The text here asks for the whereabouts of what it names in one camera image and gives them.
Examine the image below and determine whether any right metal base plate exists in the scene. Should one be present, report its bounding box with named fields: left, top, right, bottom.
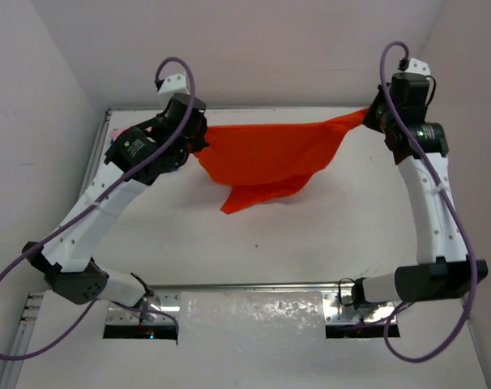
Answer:
left=322, top=289, right=395, bottom=326

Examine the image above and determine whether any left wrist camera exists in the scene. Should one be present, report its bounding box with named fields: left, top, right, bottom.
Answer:
left=155, top=72, right=188, bottom=109

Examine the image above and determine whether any folded pink t shirt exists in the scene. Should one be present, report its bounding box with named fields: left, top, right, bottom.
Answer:
left=109, top=128, right=126, bottom=141

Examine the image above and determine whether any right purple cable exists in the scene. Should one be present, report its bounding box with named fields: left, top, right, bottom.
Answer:
left=358, top=41, right=480, bottom=362

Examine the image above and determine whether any aluminium frame rail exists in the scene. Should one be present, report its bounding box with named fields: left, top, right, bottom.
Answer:
left=384, top=110, right=405, bottom=165
left=151, top=278, right=354, bottom=292
left=26, top=107, right=113, bottom=289

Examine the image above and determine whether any white front cover board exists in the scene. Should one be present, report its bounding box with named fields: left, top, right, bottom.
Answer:
left=17, top=292, right=486, bottom=388

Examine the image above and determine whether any front aluminium frame rail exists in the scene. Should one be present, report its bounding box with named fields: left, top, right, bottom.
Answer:
left=151, top=278, right=354, bottom=292

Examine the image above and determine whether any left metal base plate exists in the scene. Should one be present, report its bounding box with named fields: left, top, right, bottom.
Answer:
left=105, top=292, right=181, bottom=327

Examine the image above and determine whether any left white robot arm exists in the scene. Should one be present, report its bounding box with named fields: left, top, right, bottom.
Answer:
left=28, top=92, right=208, bottom=307

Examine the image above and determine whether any metal base plate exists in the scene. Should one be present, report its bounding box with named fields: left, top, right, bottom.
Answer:
left=105, top=292, right=181, bottom=327
left=322, top=289, right=395, bottom=326

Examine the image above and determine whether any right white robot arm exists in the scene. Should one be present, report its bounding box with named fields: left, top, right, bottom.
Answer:
left=352, top=72, right=471, bottom=308

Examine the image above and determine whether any orange t shirt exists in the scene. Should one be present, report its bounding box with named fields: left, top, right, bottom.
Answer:
left=195, top=108, right=368, bottom=215

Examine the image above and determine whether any black looped wire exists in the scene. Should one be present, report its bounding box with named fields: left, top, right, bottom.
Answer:
left=338, top=277, right=357, bottom=313

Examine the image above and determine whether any right aluminium frame rail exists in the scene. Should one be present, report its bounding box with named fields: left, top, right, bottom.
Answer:
left=384, top=110, right=405, bottom=165

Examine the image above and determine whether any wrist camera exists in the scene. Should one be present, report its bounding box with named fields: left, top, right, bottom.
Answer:
left=399, top=58, right=431, bottom=76
left=155, top=72, right=188, bottom=109

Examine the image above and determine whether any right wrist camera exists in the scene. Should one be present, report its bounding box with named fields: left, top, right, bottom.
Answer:
left=399, top=58, right=431, bottom=76

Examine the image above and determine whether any left aluminium frame rail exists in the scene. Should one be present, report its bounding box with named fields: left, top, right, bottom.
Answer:
left=26, top=107, right=113, bottom=289

